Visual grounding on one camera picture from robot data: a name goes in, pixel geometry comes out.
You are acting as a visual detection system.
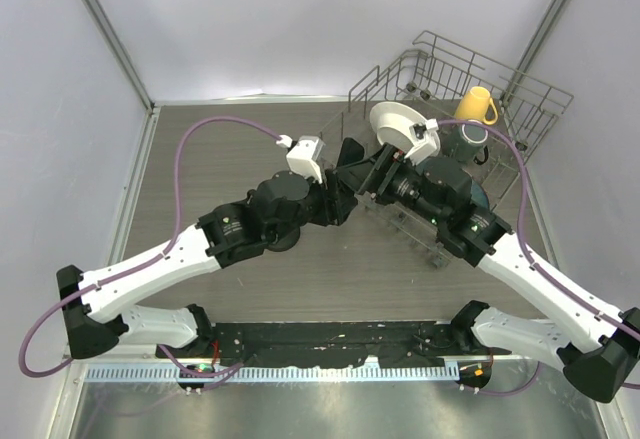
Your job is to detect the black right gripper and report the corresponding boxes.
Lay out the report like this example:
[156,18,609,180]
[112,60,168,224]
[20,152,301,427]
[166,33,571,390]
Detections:
[336,141,447,228]

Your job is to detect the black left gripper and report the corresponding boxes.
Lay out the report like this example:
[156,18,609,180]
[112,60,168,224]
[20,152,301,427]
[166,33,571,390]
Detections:
[267,166,357,246]

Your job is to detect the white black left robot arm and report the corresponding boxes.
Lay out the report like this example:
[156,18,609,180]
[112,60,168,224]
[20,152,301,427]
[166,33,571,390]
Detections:
[56,171,357,359]

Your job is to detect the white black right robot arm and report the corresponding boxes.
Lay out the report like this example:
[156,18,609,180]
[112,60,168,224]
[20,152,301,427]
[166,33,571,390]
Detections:
[336,139,639,403]

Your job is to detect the black phone stand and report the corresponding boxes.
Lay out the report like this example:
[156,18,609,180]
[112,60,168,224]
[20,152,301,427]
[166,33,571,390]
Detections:
[266,228,301,252]

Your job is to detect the white deep plate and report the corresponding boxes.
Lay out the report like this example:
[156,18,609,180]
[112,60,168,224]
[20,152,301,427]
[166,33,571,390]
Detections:
[369,101,426,157]

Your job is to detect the dark green mug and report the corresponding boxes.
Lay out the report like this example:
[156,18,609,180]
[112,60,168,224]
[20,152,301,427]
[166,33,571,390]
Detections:
[441,120,489,165]

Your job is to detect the teal ceramic plate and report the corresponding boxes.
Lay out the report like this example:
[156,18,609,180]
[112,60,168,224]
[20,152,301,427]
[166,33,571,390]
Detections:
[414,156,491,210]

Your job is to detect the yellow mug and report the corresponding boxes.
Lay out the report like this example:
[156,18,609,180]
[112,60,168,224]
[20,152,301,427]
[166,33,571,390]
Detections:
[454,86,499,125]

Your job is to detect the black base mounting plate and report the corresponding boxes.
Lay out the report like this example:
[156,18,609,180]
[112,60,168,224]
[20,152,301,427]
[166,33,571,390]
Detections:
[154,319,511,368]

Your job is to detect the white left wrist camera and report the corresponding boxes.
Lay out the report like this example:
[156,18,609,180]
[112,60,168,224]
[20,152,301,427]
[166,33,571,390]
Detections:
[276,135,325,184]

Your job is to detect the grey wire dish rack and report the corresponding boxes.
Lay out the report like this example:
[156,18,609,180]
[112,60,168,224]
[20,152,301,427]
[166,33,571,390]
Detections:
[309,30,575,268]

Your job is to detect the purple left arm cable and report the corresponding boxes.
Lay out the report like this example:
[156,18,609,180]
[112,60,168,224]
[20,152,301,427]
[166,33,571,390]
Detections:
[17,115,286,393]

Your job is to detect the white perforated cable duct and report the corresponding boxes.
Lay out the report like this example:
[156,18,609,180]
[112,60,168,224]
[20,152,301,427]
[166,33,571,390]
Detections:
[85,361,460,383]

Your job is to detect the aluminium corner frame post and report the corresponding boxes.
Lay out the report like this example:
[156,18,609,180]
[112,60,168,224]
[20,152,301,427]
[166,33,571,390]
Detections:
[501,0,571,104]

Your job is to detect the left aluminium frame post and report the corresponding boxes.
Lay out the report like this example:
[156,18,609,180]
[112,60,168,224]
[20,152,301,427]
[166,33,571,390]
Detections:
[81,0,154,111]

